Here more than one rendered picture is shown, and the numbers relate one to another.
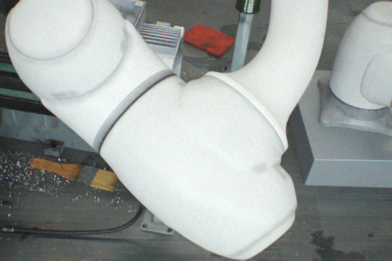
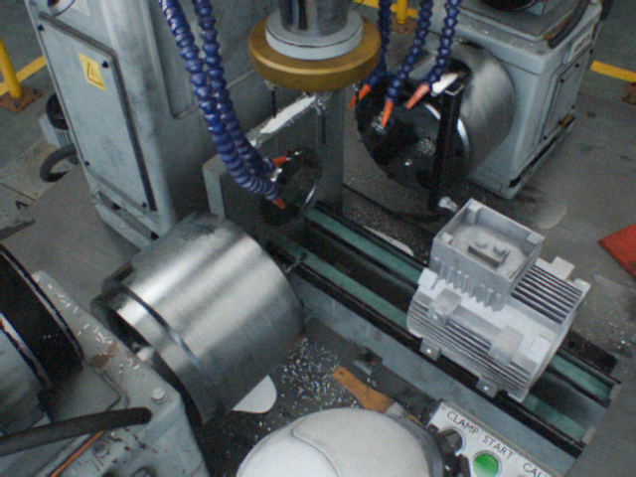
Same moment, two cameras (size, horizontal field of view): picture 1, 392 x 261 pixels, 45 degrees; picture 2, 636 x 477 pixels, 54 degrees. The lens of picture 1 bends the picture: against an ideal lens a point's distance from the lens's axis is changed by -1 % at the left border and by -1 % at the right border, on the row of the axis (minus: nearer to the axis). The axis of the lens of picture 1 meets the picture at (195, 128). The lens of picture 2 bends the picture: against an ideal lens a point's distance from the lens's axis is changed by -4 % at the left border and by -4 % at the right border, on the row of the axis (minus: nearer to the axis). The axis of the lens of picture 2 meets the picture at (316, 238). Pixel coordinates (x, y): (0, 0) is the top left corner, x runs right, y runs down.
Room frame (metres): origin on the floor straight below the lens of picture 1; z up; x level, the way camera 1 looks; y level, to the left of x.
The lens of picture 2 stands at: (0.23, 0.03, 1.79)
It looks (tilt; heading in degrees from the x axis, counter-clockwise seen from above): 48 degrees down; 38
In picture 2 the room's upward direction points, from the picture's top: 1 degrees counter-clockwise
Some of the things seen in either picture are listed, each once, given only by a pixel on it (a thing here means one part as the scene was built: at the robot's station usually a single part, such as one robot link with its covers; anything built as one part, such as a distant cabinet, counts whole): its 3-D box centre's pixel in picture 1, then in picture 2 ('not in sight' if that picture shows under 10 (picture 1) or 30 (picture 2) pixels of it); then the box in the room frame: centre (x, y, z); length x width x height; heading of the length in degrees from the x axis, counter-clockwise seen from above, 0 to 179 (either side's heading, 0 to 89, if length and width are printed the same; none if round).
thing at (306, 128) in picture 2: not in sight; (268, 189); (0.85, 0.62, 0.97); 0.30 x 0.11 x 0.34; 176
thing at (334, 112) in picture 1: (356, 93); not in sight; (0.95, -0.39, 0.92); 0.22 x 0.18 x 0.06; 176
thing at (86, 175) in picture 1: (74, 172); (380, 406); (0.69, 0.26, 0.80); 0.21 x 0.05 x 0.01; 82
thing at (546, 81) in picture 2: not in sight; (504, 74); (1.44, 0.43, 0.99); 0.35 x 0.31 x 0.37; 176
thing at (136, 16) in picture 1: (111, 25); (485, 254); (0.83, 0.19, 1.11); 0.12 x 0.11 x 0.07; 87
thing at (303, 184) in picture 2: not in sight; (293, 188); (0.85, 0.56, 1.02); 0.15 x 0.02 x 0.15; 176
